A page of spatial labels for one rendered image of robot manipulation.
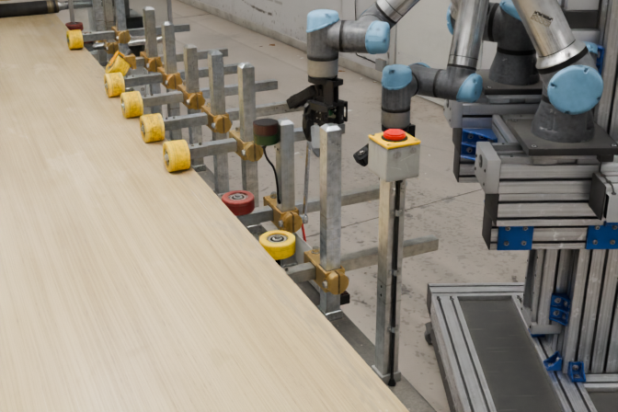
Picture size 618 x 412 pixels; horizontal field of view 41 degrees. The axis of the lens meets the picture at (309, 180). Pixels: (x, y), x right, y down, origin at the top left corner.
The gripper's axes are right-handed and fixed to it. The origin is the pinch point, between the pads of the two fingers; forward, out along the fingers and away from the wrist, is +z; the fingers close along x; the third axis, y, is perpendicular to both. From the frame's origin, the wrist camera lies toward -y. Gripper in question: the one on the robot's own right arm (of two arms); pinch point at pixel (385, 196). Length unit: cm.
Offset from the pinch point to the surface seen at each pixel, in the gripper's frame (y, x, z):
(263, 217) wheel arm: -36.0, -1.5, -1.9
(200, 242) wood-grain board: -58, -19, -8
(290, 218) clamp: -31.7, -8.5, -3.8
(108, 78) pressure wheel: -52, 97, -15
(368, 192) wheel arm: -6.3, -1.5, -3.0
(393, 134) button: -32, -56, -41
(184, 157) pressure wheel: -49, 21, -12
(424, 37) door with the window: 202, 301, 40
